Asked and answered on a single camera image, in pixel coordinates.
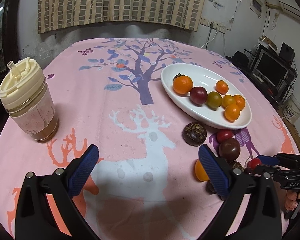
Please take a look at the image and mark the small red cherry tomato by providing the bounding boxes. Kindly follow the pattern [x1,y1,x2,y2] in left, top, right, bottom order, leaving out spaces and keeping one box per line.
[247,158,262,170]

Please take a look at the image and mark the brown mangosteen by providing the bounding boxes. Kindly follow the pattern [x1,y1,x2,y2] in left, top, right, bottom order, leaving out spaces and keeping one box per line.
[182,122,207,147]
[229,161,244,172]

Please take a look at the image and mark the dark purple tomato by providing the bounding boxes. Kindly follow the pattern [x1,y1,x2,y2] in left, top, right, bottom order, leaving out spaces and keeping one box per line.
[218,138,241,163]

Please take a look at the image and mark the dark passion fruit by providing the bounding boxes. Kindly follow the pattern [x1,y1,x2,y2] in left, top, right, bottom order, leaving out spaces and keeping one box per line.
[205,180,217,194]

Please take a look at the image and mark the person's right hand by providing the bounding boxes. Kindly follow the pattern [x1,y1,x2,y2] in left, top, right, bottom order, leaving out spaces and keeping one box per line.
[284,190,300,212]

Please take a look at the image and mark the white plastic bucket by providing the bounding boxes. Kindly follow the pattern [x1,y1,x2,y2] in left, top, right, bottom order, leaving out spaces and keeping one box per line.
[282,94,300,124]

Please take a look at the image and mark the front small orange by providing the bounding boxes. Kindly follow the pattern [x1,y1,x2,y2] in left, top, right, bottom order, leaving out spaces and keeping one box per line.
[224,104,241,122]

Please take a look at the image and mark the small orange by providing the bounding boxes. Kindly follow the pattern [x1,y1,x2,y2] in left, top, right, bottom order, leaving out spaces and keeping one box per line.
[215,80,229,95]
[224,104,241,122]
[234,95,246,110]

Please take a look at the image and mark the right small orange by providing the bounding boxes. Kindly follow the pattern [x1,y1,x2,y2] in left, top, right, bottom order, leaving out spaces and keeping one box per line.
[234,95,246,110]

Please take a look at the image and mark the yellow orange kumquat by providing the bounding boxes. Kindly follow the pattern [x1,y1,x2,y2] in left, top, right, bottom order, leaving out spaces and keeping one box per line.
[222,94,236,109]

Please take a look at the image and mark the green brown tomato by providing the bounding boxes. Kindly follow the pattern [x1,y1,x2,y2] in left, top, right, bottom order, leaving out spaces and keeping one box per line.
[206,92,222,109]

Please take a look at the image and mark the black metal shelf rack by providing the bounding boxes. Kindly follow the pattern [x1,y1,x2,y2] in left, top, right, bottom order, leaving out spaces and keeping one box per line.
[243,44,298,107]

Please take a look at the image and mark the small far orange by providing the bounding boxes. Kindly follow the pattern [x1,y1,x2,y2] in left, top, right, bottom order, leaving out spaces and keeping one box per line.
[215,80,229,95]

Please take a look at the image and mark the black computer monitor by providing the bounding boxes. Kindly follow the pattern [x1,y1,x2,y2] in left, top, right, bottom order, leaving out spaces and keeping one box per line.
[253,49,288,87]

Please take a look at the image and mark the white oval plate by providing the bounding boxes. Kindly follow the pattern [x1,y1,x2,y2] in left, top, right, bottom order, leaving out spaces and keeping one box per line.
[161,63,252,130]

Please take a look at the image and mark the dark red plum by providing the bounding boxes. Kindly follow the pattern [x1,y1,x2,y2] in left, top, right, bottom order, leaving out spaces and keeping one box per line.
[190,86,207,105]

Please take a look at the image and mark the black speaker box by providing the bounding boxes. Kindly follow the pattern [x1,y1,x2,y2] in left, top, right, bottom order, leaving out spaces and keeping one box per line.
[279,42,295,66]

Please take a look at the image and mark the large orange tangerine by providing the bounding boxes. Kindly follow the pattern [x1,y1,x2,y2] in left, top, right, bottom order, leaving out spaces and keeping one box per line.
[173,75,193,95]

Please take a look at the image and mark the cream lidded tumbler cup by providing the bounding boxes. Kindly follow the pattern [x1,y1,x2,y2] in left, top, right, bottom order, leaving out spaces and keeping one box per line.
[0,57,59,142]

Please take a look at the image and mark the white air conditioner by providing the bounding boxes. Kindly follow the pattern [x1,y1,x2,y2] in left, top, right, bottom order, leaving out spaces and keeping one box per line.
[279,0,300,21]

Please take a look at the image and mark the checked beige curtain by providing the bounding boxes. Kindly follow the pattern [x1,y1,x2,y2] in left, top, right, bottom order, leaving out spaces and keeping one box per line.
[38,0,205,34]

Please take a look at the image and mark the white wall power strip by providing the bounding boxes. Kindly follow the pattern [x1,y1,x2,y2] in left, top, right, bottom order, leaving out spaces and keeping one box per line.
[200,17,226,34]

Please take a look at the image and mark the white wall electrical box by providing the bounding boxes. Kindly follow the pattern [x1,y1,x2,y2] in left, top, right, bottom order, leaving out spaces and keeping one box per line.
[250,0,263,18]

